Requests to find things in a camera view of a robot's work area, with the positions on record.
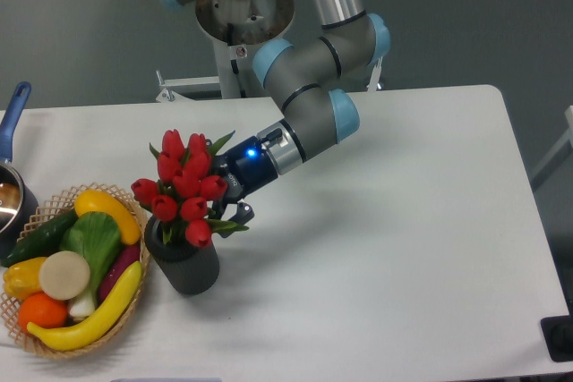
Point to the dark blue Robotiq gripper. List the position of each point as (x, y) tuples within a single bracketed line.
[(245, 168)]

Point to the white furniture piece right edge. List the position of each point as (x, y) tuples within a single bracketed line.
[(555, 156)]

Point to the green cucumber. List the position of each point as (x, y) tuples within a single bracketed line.
[(42, 241)]

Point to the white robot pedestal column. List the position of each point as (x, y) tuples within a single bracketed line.
[(237, 30)]

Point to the beige round radish slice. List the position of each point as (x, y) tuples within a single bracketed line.
[(64, 275)]

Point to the orange fruit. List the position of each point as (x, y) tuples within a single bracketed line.
[(42, 310)]

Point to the blue handled saucepan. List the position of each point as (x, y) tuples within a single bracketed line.
[(18, 203)]

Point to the red tulip bouquet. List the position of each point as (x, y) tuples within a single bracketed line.
[(182, 198)]

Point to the dark grey ribbed vase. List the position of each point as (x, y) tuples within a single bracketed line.
[(190, 270)]

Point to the woven wicker basket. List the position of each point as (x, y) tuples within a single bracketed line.
[(51, 207)]

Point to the black device at table edge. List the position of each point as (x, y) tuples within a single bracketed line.
[(557, 333)]

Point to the yellow squash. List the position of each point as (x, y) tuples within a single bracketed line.
[(100, 201)]

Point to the purple sweet potato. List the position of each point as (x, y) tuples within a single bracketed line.
[(124, 259)]

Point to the yellow bell pepper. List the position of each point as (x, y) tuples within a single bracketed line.
[(21, 280)]

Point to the yellow banana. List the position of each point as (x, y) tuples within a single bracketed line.
[(64, 339)]

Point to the green leafy bok choy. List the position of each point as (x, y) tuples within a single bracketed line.
[(96, 237)]

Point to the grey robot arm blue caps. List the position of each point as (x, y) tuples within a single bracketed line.
[(255, 59)]

